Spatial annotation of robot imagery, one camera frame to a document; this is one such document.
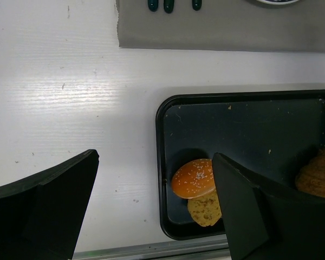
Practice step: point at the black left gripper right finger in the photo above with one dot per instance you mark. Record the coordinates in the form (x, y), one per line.
(264, 219)

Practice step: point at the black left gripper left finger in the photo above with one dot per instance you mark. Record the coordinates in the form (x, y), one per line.
(41, 215)

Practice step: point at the small oval bread slice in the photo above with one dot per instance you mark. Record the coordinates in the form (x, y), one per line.
(205, 210)

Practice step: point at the brown croissant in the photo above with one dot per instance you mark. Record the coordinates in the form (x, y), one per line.
(311, 177)

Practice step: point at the sesame bun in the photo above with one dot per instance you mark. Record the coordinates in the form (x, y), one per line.
(194, 179)

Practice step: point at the black baking tray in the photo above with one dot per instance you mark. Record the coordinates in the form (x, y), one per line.
(272, 133)

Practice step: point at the grey cloth placemat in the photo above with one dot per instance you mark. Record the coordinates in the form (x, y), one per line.
(224, 26)

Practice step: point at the white plate teal red rim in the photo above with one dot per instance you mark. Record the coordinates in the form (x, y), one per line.
(277, 2)

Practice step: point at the aluminium front rail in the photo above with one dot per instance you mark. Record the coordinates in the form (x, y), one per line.
(188, 249)

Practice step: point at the gold knife green handle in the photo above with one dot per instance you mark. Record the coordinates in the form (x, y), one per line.
(196, 4)

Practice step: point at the gold fork green handle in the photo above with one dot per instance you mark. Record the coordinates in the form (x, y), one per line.
(168, 6)

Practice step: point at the gold spoon green handle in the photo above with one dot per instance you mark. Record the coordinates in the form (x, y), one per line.
(153, 5)

